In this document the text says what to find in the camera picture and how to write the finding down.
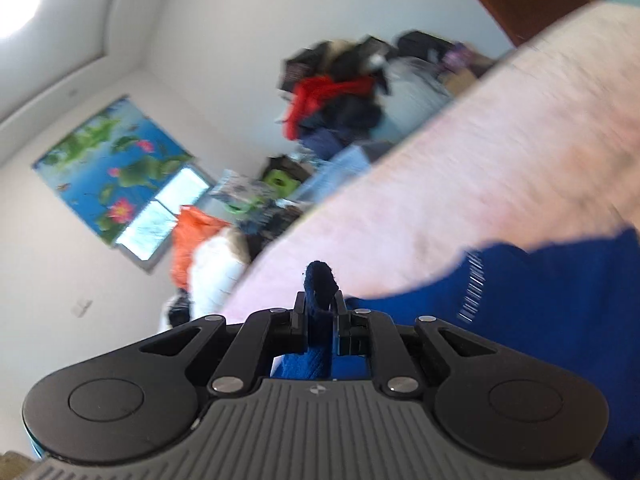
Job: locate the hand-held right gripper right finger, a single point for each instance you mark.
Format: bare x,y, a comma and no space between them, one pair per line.
342,330

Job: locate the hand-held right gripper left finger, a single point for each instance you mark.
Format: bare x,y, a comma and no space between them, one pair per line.
299,317

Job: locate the blue knit garment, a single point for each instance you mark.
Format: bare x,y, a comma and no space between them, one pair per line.
550,310

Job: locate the pile of dark clothes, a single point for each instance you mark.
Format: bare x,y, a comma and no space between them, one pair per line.
350,110

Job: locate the white bundle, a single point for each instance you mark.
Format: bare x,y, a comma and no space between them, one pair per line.
215,270

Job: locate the orange plastic bag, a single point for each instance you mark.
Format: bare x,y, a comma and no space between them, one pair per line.
187,245

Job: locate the green box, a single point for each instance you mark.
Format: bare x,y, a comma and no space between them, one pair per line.
277,182

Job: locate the printed plastic bag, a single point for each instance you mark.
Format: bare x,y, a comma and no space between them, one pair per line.
240,190

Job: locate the light blue blanket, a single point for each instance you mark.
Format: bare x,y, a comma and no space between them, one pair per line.
340,170

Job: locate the pink blanket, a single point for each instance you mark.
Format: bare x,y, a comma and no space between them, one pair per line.
475,160

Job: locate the red garment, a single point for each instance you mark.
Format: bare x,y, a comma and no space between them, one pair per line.
312,95

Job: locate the grey plastic bundle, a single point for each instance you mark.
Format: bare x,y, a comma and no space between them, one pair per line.
415,95

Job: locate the cardboard box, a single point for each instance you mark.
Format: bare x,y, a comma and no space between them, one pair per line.
462,81

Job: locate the black bag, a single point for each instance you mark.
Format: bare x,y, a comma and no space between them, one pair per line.
420,42

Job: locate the purple cloth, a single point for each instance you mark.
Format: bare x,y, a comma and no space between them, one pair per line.
459,55

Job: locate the lotus flower wall poster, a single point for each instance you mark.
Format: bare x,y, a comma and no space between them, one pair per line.
110,160

